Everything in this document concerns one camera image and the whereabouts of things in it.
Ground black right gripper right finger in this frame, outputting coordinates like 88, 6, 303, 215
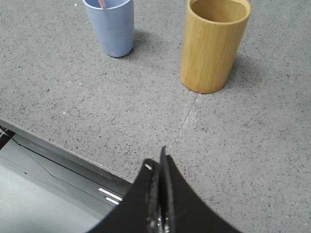
159, 147, 240, 233

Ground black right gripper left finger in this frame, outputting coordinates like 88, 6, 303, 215
89, 159, 159, 233

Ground blue plastic cup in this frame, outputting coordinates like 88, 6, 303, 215
83, 0, 134, 57

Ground pink chopstick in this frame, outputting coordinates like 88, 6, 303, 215
98, 0, 107, 9

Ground bamboo cylindrical holder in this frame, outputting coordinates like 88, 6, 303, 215
180, 0, 252, 94

